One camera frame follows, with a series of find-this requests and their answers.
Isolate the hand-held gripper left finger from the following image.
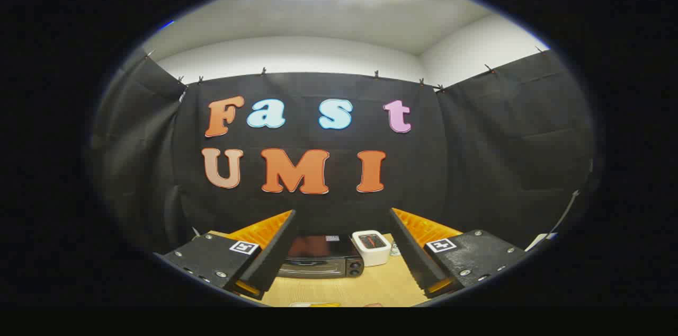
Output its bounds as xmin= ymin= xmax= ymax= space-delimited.
xmin=154 ymin=209 xmax=297 ymax=300

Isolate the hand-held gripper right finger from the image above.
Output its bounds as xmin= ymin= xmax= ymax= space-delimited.
xmin=389 ymin=207 xmax=528 ymax=298

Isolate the black toaster oven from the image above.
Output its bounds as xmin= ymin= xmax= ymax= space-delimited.
xmin=276 ymin=234 xmax=365 ymax=279

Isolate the white box with dark label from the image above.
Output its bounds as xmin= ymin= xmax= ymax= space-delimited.
xmin=352 ymin=230 xmax=392 ymax=267

